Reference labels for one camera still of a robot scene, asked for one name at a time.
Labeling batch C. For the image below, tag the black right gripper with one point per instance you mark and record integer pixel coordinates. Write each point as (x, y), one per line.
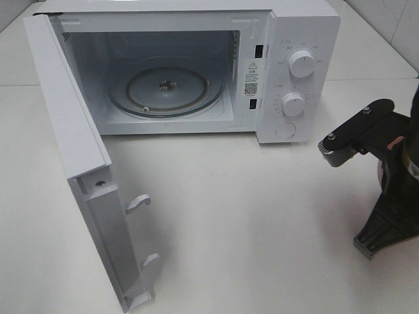
(379, 130)

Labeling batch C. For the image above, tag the round white door button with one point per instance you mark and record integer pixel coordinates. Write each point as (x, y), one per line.
(286, 131)

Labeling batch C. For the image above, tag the white microwave door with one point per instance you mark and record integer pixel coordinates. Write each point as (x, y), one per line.
(87, 163)

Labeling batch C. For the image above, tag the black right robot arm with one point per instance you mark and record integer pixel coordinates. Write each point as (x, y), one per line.
(393, 139)

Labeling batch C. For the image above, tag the lower white timer knob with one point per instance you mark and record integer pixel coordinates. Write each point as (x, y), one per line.
(293, 104)

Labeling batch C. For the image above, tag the upper white power knob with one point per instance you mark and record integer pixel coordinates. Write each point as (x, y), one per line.
(301, 63)

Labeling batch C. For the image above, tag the white microwave oven body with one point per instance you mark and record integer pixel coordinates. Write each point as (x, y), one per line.
(251, 42)

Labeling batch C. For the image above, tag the glass microwave turntable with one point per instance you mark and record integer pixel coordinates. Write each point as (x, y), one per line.
(165, 87)

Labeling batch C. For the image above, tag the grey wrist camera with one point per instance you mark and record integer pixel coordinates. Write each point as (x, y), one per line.
(336, 157)

